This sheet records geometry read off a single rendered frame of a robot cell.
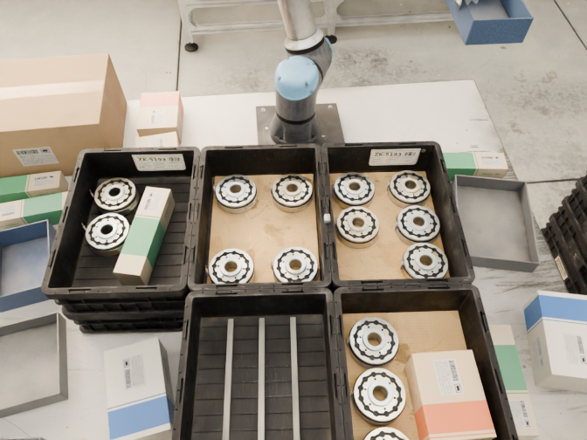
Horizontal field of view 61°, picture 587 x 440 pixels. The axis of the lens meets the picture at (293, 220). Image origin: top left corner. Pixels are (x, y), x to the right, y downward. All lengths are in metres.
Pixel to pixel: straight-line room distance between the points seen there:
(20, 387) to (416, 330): 0.90
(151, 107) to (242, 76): 1.34
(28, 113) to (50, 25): 2.09
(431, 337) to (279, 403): 0.35
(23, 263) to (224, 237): 0.56
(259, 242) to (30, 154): 0.72
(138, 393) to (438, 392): 0.61
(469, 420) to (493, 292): 0.45
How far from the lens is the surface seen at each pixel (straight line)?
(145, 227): 1.19
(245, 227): 1.22
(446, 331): 1.14
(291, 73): 1.38
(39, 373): 1.33
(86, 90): 1.55
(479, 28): 1.36
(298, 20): 1.43
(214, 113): 1.68
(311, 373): 1.06
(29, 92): 1.62
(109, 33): 3.40
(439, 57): 3.15
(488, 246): 1.43
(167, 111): 1.61
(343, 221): 1.19
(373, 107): 1.70
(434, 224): 1.23
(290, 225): 1.22
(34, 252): 1.49
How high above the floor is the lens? 1.85
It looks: 56 degrees down
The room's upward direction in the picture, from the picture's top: straight up
